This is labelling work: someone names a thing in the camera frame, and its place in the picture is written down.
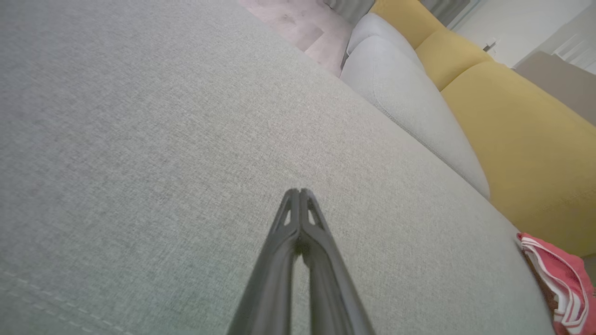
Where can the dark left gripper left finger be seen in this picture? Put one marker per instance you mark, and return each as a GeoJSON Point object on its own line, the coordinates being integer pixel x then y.
{"type": "Point", "coordinates": [270, 288]}

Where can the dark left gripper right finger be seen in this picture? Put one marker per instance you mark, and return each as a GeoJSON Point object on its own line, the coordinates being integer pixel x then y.
{"type": "Point", "coordinates": [330, 288]}

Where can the red shorts white stripe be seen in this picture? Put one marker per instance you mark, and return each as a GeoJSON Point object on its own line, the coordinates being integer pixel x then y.
{"type": "Point", "coordinates": [558, 260]}

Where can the large grey sofa ottoman cushion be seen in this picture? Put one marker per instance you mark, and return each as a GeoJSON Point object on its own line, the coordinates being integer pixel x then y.
{"type": "Point", "coordinates": [139, 139]}

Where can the grey sofa seat cushion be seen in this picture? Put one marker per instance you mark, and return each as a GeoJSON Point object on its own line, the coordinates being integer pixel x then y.
{"type": "Point", "coordinates": [372, 28]}
{"type": "Point", "coordinates": [409, 102]}

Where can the yellow sofa back cushion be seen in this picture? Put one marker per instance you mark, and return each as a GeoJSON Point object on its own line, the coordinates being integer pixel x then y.
{"type": "Point", "coordinates": [447, 56]}
{"type": "Point", "coordinates": [405, 16]}
{"type": "Point", "coordinates": [521, 153]}

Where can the grey pleated curtain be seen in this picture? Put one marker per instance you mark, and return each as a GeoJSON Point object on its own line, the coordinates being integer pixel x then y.
{"type": "Point", "coordinates": [349, 7]}

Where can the taupe flat furniture panel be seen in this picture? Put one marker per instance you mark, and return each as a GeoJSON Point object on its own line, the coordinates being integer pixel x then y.
{"type": "Point", "coordinates": [563, 83]}

